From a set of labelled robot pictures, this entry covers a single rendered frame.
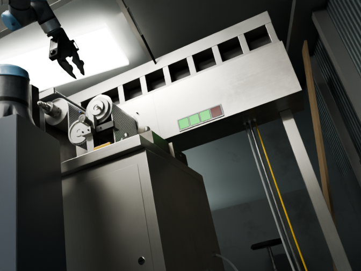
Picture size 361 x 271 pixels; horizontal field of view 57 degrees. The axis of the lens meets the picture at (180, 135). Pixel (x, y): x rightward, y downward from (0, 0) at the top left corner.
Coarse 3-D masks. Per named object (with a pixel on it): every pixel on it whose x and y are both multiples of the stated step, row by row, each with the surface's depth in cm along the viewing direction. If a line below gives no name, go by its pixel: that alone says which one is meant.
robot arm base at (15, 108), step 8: (8, 96) 92; (0, 104) 90; (8, 104) 91; (16, 104) 92; (24, 104) 95; (0, 112) 88; (8, 112) 89; (16, 112) 90; (24, 112) 92; (32, 120) 94
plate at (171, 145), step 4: (168, 144) 150; (172, 144) 150; (172, 148) 149; (176, 148) 153; (172, 152) 148; (176, 152) 150; (180, 152) 157; (176, 156) 149; (180, 156) 155; (180, 160) 153
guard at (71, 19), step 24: (96, 0) 178; (72, 24) 186; (96, 24) 186; (120, 24) 186; (0, 48) 196; (24, 48) 196; (48, 48) 195; (96, 48) 194; (120, 48) 194; (48, 72) 204; (96, 72) 204; (120, 72) 203
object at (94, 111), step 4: (92, 104) 155; (96, 104) 155; (100, 104) 153; (104, 104) 154; (92, 108) 155; (96, 108) 154; (104, 108) 153; (92, 112) 154; (96, 112) 153; (100, 112) 152
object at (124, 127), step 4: (112, 116) 152; (116, 116) 156; (116, 120) 154; (120, 120) 159; (120, 124) 157; (124, 124) 161; (128, 124) 166; (120, 128) 156; (124, 128) 160; (128, 128) 164; (132, 128) 169; (116, 132) 150; (120, 132) 154; (124, 132) 158; (128, 132) 163; (132, 132) 167; (136, 132) 172; (116, 136) 149; (120, 136) 153; (132, 136) 165; (116, 140) 148; (120, 140) 152
